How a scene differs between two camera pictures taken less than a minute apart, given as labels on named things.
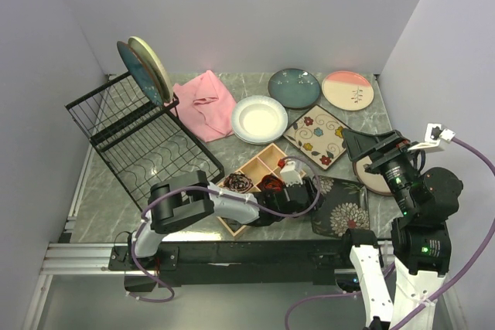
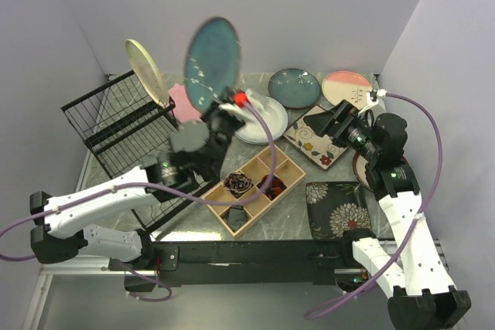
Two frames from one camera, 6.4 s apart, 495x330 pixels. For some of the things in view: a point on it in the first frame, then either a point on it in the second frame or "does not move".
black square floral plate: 346,206 does not move
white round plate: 258,119 does not move
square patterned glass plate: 318,137 does not move
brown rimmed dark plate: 141,71 to 213,62
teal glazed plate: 294,89 does not move
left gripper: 309,185 to 213,110
